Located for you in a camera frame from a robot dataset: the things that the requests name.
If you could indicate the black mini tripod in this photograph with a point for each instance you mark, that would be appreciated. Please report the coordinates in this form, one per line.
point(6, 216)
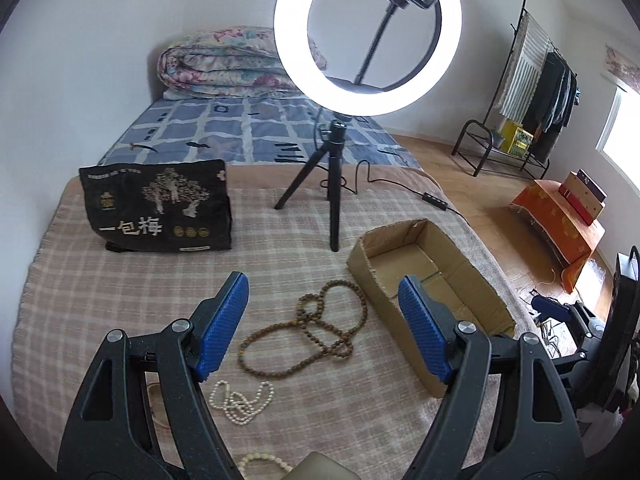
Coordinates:
point(334, 185)

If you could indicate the red and brown box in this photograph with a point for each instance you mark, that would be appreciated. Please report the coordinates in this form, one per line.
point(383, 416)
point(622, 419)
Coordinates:
point(580, 197)

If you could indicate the folded floral quilt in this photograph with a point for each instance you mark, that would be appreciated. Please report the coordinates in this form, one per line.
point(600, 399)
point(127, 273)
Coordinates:
point(215, 65)

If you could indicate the wall poster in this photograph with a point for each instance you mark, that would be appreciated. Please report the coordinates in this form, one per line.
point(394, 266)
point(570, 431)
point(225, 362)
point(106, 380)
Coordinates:
point(622, 67)

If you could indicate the black metal clothes rack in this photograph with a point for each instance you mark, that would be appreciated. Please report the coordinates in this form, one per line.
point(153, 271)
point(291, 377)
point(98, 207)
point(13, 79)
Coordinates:
point(470, 135)

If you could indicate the window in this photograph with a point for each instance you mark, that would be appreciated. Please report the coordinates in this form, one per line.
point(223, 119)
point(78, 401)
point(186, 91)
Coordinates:
point(625, 130)

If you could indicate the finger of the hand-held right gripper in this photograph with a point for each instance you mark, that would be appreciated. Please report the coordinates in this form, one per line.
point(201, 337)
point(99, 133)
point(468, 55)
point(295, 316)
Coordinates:
point(570, 357)
point(550, 306)

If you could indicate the grey flat object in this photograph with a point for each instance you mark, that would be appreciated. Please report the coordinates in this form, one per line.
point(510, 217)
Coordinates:
point(320, 467)

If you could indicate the yellow carton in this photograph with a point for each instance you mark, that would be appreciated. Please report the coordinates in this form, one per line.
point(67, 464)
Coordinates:
point(517, 140)

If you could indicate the dark hanging clothes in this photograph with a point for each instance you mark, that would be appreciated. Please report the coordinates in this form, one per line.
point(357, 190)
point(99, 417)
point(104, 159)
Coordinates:
point(555, 90)

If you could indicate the blue checkered mattress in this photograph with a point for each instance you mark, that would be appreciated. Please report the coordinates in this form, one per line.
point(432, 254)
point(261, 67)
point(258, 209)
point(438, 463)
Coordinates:
point(225, 130)

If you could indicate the striped hanging cloth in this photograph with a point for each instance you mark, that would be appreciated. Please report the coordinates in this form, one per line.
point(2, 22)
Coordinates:
point(525, 65)

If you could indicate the orange cloth covered table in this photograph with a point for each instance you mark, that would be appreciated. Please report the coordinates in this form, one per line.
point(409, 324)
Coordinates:
point(560, 220)

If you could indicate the black printed snack bag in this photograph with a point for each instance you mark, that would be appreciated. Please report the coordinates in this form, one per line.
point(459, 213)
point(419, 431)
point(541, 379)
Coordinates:
point(150, 210)

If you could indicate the cardboard box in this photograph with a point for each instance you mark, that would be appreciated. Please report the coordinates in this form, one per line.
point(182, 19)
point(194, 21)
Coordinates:
point(380, 265)

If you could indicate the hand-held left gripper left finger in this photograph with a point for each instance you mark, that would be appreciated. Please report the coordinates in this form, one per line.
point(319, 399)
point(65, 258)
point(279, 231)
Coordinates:
point(222, 330)

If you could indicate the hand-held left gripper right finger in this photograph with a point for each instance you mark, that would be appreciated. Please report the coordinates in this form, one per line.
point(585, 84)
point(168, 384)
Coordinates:
point(425, 330)

